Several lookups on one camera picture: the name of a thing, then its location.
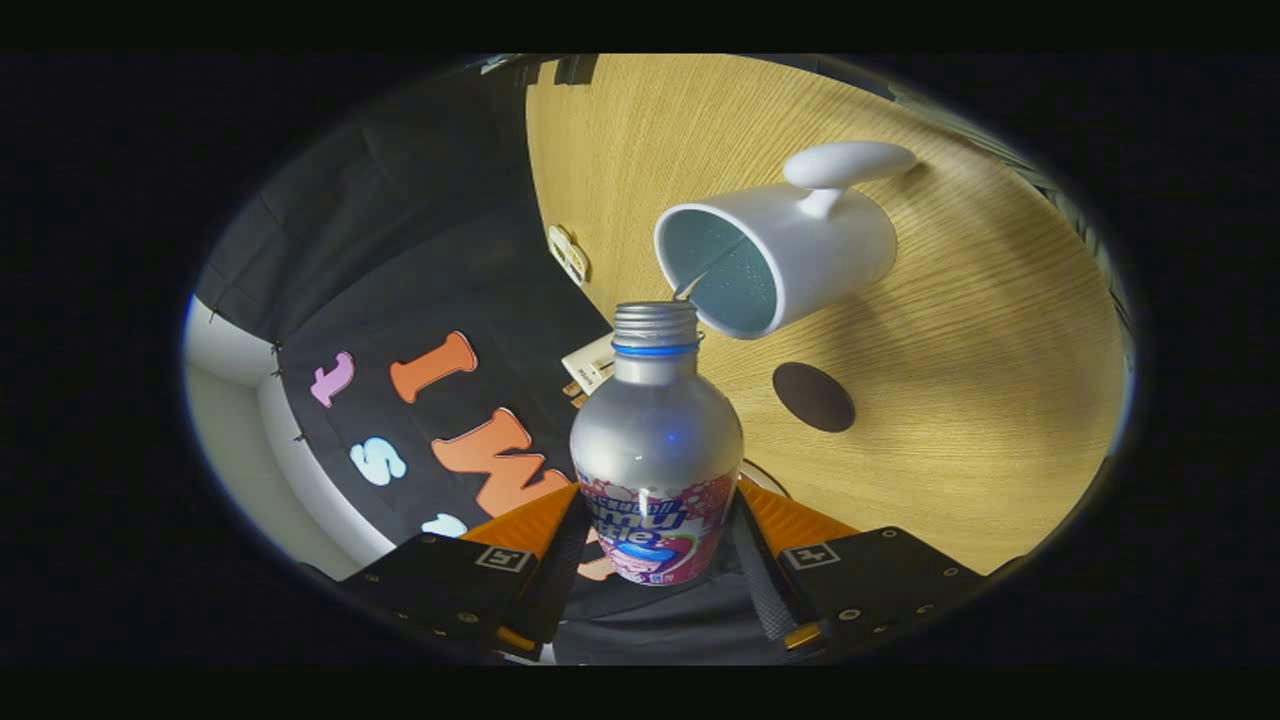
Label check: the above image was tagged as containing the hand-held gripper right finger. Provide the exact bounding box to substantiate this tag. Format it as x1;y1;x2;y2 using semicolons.
730;478;991;653

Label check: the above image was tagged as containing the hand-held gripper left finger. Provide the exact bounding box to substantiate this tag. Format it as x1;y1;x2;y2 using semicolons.
340;483;593;657

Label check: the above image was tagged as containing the silver juice bottle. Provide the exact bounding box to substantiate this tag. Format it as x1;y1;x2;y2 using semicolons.
570;301;746;587

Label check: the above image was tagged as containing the dark round coaster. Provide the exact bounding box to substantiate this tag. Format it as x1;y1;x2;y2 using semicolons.
772;361;857;434

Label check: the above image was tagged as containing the white cup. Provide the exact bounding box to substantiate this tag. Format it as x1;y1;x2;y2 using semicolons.
653;140;919;341

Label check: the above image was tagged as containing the white toaster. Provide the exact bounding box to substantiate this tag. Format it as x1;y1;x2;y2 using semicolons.
560;333;616;409

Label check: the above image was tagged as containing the wooden table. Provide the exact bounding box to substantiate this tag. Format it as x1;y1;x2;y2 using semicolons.
525;55;1129;577

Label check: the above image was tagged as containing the white divided tray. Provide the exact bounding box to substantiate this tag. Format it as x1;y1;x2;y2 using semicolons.
546;224;591;289

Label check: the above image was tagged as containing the black backdrop cloth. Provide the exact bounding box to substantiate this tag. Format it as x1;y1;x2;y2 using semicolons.
190;55;763;666

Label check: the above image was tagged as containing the small black table clamp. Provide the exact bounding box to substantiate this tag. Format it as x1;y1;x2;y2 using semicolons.
540;55;601;87

